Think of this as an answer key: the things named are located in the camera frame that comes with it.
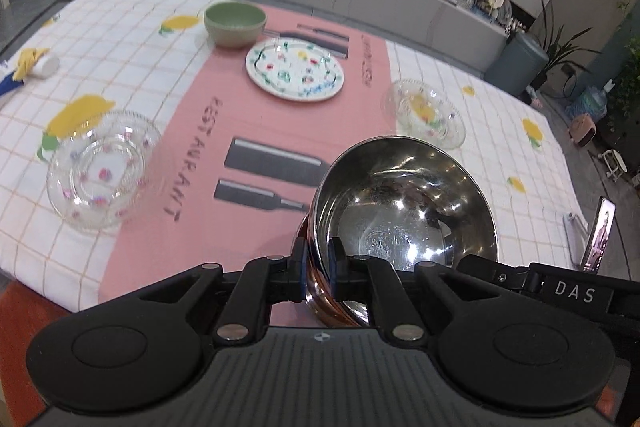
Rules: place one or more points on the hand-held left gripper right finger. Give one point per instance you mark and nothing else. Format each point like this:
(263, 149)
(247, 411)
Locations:
(334, 272)

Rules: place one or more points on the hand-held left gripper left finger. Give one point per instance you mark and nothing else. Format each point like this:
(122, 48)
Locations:
(302, 269)

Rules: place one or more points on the orange steel bowl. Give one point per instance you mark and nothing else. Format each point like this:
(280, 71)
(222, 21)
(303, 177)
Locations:
(400, 207)

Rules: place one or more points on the white painted ceramic plate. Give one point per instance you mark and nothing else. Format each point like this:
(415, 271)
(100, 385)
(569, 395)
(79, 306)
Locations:
(295, 69)

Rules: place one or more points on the glass plate with pink dots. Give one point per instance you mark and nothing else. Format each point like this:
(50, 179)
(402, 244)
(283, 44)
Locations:
(100, 172)

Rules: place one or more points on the green ceramic bowl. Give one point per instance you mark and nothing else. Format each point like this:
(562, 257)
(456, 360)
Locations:
(235, 19)

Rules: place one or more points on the white phone stand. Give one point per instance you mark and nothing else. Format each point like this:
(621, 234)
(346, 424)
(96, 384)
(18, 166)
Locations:
(575, 232)

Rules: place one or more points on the smartphone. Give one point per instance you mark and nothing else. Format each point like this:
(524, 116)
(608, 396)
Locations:
(600, 234)

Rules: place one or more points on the small white stool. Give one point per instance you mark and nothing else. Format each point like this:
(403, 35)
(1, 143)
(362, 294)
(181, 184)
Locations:
(612, 164)

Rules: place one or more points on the small pink appliance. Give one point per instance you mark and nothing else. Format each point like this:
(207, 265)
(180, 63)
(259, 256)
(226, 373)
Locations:
(584, 132)

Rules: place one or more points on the pink printed placemat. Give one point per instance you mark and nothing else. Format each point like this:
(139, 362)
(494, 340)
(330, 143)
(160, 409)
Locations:
(210, 117)

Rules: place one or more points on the glass plate with yellow print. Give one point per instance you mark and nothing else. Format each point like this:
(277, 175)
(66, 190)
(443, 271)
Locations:
(425, 112)

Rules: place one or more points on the blue water jug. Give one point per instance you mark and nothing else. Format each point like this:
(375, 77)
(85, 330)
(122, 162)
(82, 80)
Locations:
(587, 104)

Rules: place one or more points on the bushy green plant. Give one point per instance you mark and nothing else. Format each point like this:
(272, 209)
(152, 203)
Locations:
(627, 97)

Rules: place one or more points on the grey trash bin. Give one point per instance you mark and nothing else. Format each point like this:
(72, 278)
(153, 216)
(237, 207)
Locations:
(517, 62)

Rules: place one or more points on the long-leaf potted plant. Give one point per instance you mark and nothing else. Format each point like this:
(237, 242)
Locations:
(560, 47)

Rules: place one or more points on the white cylinder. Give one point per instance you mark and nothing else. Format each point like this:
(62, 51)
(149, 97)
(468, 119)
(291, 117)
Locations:
(50, 67)

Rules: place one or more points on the yellow cloth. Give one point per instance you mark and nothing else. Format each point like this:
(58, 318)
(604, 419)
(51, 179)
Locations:
(27, 59)

